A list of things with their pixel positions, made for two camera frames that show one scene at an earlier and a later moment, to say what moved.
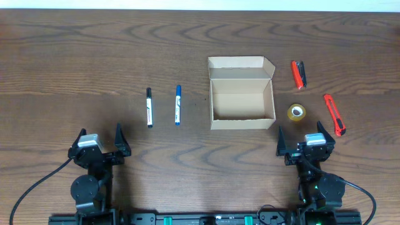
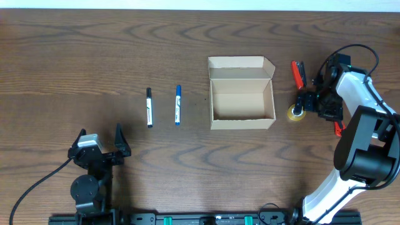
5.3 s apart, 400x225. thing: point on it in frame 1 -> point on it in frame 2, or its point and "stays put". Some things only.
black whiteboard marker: (149, 107) stays put
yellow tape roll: (296, 112) stays put
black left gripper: (104, 156) stays put
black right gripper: (300, 155) -> (309, 101)
